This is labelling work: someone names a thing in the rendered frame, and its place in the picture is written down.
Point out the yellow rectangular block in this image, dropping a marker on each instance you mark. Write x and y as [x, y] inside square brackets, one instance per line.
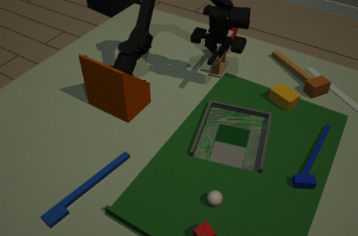
[284, 97]

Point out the red cube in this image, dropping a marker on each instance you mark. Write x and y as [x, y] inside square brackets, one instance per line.
[204, 230]

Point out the beige ball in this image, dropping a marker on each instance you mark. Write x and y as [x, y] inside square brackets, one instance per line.
[214, 198]

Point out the green flat mat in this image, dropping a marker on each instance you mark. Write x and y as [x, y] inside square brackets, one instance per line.
[169, 195]

